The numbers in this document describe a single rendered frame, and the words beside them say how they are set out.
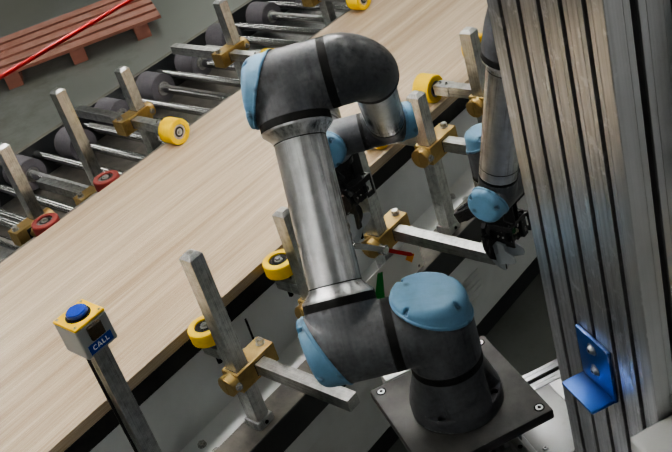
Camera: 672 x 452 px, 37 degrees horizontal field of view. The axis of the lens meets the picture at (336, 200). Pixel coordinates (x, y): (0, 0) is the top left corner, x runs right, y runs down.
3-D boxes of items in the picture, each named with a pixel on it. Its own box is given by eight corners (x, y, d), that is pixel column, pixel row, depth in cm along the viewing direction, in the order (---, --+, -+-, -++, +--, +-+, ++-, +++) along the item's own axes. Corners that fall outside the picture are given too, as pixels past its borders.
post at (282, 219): (349, 370, 237) (292, 206, 212) (340, 380, 235) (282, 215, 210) (338, 366, 239) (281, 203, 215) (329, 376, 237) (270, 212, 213)
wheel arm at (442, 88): (592, 107, 249) (590, 94, 247) (585, 114, 247) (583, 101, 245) (431, 88, 281) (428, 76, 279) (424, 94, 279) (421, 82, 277)
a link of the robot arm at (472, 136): (490, 142, 198) (454, 137, 203) (500, 187, 204) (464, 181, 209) (509, 122, 203) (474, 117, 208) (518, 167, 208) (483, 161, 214)
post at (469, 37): (509, 182, 277) (476, 25, 252) (502, 189, 275) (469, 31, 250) (498, 180, 279) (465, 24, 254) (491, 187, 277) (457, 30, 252)
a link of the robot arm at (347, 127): (358, 128, 190) (354, 103, 199) (301, 143, 191) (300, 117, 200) (368, 162, 194) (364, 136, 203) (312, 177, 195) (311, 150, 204)
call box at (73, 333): (120, 339, 181) (104, 307, 177) (91, 364, 177) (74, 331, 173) (97, 329, 186) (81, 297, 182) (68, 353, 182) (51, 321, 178)
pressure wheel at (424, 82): (434, 69, 275) (424, 94, 273) (448, 83, 281) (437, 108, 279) (417, 67, 279) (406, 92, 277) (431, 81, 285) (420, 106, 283)
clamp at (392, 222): (411, 228, 245) (407, 212, 242) (379, 260, 237) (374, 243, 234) (393, 224, 248) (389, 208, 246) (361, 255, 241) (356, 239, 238)
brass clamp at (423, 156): (461, 142, 253) (457, 125, 251) (431, 170, 246) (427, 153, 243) (441, 138, 257) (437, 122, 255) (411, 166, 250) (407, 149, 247)
